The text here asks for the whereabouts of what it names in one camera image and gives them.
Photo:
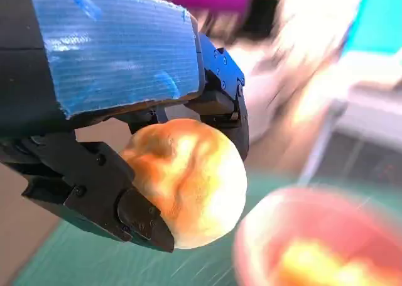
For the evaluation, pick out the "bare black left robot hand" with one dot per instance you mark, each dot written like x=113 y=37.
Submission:
x=119 y=53

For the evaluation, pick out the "toy bread bun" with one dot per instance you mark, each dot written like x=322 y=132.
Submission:
x=314 y=264
x=194 y=185

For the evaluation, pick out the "pink bowl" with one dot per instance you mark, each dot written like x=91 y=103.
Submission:
x=345 y=210

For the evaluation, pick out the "green cutting mat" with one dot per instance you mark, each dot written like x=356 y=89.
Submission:
x=78 y=261

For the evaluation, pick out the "large white mesh cabinet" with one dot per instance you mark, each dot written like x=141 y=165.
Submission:
x=361 y=154

